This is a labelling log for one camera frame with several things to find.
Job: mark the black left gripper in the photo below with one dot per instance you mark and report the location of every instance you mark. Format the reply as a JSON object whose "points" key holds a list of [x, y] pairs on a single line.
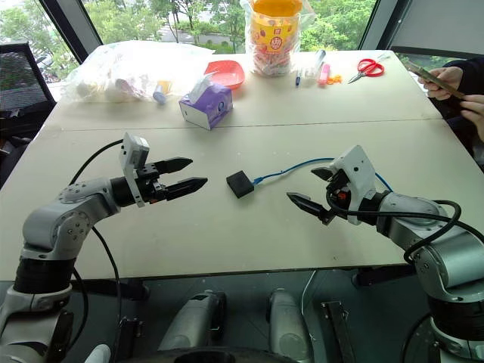
{"points": [[149, 187]]}

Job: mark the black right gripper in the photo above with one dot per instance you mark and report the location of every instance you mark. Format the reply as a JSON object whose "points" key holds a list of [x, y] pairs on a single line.
{"points": [[338, 193]]}

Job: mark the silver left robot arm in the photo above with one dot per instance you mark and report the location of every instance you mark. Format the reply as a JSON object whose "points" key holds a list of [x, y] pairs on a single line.
{"points": [[56, 223]]}

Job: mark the dark rounded robot base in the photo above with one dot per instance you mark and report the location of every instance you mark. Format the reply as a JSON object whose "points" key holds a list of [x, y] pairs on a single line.
{"points": [[211, 356]]}

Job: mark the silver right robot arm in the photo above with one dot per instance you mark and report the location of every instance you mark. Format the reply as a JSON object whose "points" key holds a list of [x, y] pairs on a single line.
{"points": [[450, 253]]}

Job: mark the black square adapter block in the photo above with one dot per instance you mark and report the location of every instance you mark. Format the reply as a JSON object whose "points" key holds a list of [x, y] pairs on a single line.
{"points": [[240, 184]]}

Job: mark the person's hand holding phone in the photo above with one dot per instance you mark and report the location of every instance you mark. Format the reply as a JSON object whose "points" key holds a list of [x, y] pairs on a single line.
{"points": [[444, 81]]}

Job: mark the person's bare hand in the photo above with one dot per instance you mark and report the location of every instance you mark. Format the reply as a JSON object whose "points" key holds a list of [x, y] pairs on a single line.
{"points": [[475, 109]]}

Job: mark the purple tissue box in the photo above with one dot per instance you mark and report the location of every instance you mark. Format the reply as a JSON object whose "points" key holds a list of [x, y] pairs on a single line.
{"points": [[211, 106]]}

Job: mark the black table support bar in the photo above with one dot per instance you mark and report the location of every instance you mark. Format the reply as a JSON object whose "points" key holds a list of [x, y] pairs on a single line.
{"points": [[113, 289], [382, 276]]}

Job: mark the blue pen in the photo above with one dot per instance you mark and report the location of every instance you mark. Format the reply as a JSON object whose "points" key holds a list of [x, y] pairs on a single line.
{"points": [[298, 79]]}

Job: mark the small orange clip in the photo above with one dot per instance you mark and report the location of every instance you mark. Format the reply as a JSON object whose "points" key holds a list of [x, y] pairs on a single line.
{"points": [[334, 79]]}

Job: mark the red plastic bowl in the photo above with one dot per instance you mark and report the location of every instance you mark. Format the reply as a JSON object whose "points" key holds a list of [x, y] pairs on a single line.
{"points": [[228, 73]]}

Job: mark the pink marker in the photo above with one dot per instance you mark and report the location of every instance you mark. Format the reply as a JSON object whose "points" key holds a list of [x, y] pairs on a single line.
{"points": [[324, 73]]}

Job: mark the large clear plastic bag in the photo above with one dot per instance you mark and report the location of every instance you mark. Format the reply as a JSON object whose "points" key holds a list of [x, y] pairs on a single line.
{"points": [[113, 68]]}

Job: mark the clear plastic syringe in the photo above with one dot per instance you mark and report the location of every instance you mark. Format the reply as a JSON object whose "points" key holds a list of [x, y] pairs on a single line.
{"points": [[319, 60]]}

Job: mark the silver rounded robot leg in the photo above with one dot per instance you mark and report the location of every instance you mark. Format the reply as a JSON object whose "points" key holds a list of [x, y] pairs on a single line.
{"points": [[287, 325], [189, 321]]}

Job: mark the candy jar with orange lid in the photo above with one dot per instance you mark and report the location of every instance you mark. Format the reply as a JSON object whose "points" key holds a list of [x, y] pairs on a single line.
{"points": [[274, 38]]}

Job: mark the orange-lidded snack jar in bag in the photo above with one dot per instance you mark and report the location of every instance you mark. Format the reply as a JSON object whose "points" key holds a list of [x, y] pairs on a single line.
{"points": [[308, 22]]}

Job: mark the black mesh office chair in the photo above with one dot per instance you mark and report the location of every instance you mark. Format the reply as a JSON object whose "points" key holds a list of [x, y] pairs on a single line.
{"points": [[19, 79]]}

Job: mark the person's dark sleeve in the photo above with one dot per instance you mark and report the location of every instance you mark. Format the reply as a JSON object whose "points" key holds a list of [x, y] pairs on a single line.
{"points": [[472, 73]]}

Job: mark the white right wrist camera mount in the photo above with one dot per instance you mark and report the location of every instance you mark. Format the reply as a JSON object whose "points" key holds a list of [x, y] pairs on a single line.
{"points": [[359, 170]]}

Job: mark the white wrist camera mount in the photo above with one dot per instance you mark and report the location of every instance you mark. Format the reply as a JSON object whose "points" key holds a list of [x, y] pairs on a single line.
{"points": [[359, 170], [130, 151]]}

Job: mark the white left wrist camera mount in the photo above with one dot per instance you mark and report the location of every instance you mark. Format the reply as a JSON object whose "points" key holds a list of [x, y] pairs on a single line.
{"points": [[130, 151]]}

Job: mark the black table leg bracket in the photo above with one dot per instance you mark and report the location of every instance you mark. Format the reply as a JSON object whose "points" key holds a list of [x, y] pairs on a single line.
{"points": [[130, 336], [338, 329]]}

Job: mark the dark window frame pillar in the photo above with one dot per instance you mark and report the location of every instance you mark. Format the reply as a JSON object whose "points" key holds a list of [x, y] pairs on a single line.
{"points": [[72, 26], [385, 22]]}

